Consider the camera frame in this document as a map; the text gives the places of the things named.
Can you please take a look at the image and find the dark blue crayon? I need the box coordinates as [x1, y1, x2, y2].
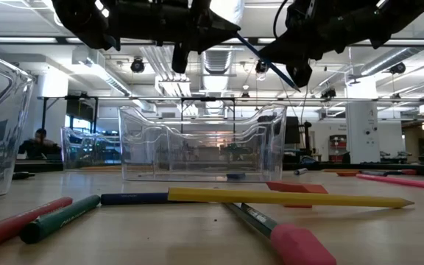
[99, 191, 169, 206]

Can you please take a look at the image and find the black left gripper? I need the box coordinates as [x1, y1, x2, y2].
[119, 0, 242, 74]

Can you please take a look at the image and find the silver ventilation duct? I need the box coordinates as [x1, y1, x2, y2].
[192, 0, 247, 75]

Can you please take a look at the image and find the person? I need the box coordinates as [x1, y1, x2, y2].
[17, 127, 63, 160]

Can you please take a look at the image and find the green pencil pink eraser cap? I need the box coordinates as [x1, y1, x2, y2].
[222, 202, 338, 265]

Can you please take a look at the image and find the black aluminium table frame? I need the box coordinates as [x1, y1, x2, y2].
[13, 158, 424, 174]

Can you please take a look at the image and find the black monitor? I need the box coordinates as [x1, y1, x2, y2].
[284, 116, 302, 146]

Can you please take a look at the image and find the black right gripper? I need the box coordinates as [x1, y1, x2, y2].
[258, 0, 346, 89]

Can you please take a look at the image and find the dark pen with red end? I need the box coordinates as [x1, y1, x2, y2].
[359, 168, 418, 177]

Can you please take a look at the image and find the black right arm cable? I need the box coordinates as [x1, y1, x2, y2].
[272, 0, 290, 30]

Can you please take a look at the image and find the black overhead light bar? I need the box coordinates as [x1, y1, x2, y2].
[0, 35, 424, 48]

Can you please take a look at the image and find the yellow pencil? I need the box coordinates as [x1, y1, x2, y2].
[166, 187, 416, 211]

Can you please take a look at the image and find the white building pillar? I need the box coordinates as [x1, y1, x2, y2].
[344, 77, 381, 165]

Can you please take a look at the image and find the red white cabinet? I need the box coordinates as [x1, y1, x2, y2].
[328, 133, 347, 163]

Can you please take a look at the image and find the blue pencil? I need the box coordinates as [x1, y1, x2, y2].
[233, 32, 302, 93]

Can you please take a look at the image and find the green crayon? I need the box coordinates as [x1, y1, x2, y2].
[19, 194, 102, 245]

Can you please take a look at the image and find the red crayon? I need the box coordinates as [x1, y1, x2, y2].
[0, 196, 74, 252]

